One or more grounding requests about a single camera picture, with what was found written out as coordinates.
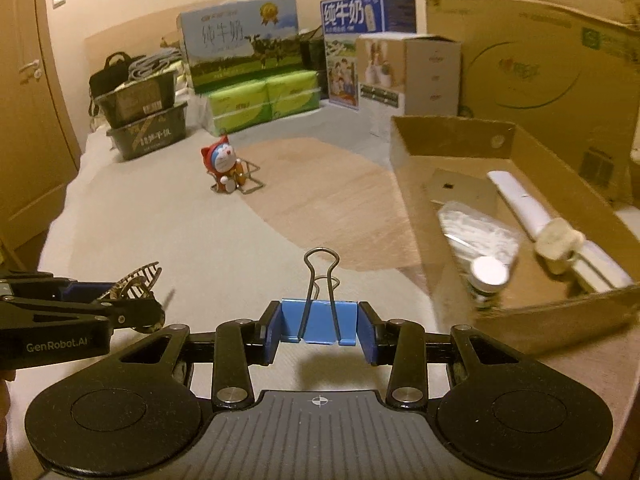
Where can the gold box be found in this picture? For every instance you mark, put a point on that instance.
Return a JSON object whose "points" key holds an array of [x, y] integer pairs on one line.
{"points": [[465, 192]]}

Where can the brown hair claw clip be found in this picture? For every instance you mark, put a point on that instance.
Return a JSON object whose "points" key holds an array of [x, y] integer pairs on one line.
{"points": [[132, 282]]}

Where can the blue cat figurine red hood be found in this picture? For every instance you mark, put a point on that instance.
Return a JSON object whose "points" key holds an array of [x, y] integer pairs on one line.
{"points": [[222, 157]]}

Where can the small bottle silver cap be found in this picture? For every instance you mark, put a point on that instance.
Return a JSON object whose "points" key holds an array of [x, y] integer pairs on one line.
{"points": [[490, 270]]}

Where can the white plastic bag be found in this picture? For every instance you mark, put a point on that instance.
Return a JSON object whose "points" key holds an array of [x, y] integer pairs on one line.
{"points": [[197, 112]]}

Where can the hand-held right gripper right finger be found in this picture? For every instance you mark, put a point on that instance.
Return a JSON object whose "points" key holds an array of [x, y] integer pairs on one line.
{"points": [[369, 332]]}

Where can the large cardboard box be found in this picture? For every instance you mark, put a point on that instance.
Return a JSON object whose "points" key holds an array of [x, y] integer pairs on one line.
{"points": [[525, 60]]}

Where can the wooden headboard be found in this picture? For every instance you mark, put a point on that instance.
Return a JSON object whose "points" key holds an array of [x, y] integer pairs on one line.
{"points": [[125, 35]]}

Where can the green tissue pack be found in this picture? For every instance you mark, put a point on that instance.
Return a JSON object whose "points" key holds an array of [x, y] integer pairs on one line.
{"points": [[295, 95], [240, 105]]}

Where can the black box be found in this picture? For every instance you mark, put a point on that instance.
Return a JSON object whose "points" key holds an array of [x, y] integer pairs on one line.
{"points": [[312, 52]]}

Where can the white paper tube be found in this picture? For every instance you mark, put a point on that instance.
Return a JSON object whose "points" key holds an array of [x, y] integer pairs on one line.
{"points": [[520, 205]]}

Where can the blue binder clip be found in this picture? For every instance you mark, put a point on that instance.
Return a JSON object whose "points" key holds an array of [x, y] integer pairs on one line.
{"points": [[320, 320]]}

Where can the green and blue milk carton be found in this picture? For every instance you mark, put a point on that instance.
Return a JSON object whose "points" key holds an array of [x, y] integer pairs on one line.
{"points": [[235, 35]]}

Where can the grey folded cloth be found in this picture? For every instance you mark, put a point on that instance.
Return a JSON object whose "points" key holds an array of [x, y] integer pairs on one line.
{"points": [[155, 62]]}

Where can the white humidifier box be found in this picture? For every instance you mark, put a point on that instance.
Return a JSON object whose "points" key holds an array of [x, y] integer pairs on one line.
{"points": [[430, 75]]}

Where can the clear box of floss picks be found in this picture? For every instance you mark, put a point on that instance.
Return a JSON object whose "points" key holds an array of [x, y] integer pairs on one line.
{"points": [[475, 235]]}

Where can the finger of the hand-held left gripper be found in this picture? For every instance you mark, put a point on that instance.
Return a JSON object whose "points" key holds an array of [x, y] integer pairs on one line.
{"points": [[85, 291], [60, 312]]}

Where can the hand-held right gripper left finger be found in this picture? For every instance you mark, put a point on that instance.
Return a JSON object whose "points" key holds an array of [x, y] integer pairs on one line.
{"points": [[270, 332]]}

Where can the dark blue milk carton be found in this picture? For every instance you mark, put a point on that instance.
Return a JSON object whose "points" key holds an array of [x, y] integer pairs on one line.
{"points": [[350, 15]]}

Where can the beige rounded foam pads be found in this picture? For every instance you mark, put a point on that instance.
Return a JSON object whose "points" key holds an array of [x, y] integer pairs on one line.
{"points": [[555, 245]]}

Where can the black bag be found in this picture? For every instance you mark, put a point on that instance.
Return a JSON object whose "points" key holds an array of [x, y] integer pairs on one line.
{"points": [[112, 67]]}

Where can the wooden door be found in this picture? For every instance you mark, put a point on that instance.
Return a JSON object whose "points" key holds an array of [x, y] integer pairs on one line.
{"points": [[30, 160]]}

